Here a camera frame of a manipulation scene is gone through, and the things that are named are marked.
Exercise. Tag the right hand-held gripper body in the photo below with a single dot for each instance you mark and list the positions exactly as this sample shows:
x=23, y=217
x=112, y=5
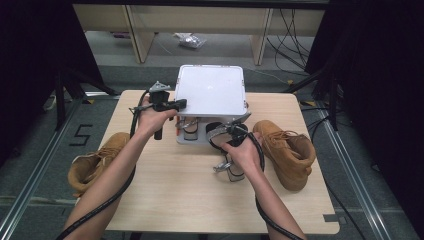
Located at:
x=238, y=131

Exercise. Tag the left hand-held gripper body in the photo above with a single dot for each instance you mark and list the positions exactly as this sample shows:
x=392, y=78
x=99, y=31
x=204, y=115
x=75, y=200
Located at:
x=160, y=100

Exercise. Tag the white two-tier shoe rack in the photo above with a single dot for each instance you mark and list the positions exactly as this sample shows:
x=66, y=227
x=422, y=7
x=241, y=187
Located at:
x=210, y=90

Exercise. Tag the tan suede boot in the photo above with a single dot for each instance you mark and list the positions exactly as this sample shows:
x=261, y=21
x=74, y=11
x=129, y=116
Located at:
x=90, y=166
x=290, y=153

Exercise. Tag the person's left hand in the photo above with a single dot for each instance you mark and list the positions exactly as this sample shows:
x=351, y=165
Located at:
x=151, y=121

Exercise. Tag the person's right hand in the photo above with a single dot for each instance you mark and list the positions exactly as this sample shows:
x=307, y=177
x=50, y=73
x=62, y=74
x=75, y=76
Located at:
x=248, y=155

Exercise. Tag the crumpled clear plastic bag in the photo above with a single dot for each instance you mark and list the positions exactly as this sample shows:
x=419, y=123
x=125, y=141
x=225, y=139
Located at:
x=190, y=40

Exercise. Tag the beige wooden desk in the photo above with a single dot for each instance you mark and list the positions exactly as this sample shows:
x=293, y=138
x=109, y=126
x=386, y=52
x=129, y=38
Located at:
x=200, y=20

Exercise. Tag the black metal stand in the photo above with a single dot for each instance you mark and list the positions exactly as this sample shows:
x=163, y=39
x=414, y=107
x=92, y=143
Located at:
x=60, y=100
x=333, y=100

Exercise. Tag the black curtain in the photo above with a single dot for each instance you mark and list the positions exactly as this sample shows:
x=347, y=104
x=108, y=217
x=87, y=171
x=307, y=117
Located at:
x=26, y=66
x=383, y=83

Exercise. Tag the aluminium rail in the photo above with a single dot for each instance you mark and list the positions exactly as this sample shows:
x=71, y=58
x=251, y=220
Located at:
x=33, y=176
x=355, y=176

